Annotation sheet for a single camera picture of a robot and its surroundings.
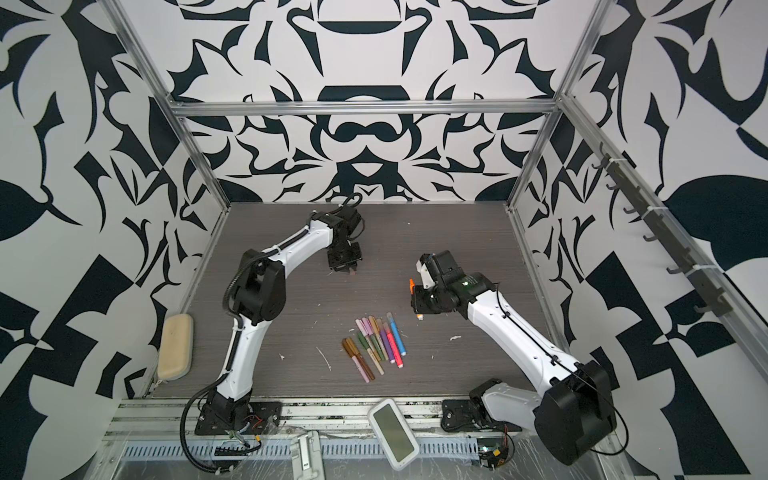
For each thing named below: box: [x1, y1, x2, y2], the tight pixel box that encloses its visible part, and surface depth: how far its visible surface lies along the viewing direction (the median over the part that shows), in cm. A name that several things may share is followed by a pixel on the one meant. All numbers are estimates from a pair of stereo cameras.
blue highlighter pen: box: [386, 312, 407, 356], surface depth 89 cm
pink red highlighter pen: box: [383, 322, 404, 369], surface depth 86 cm
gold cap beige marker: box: [368, 315, 389, 361], surface depth 89 cm
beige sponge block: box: [157, 314, 194, 382], surface depth 83 cm
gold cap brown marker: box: [346, 337, 376, 381], surface depth 85 cm
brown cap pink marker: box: [342, 338, 370, 383], surface depth 85 cm
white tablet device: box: [367, 398, 420, 471], surface depth 70 cm
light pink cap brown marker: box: [355, 319, 381, 361], surface depth 88 cm
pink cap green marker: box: [362, 317, 384, 361], surface depth 89 cm
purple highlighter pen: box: [376, 319, 396, 364], surface depth 87 cm
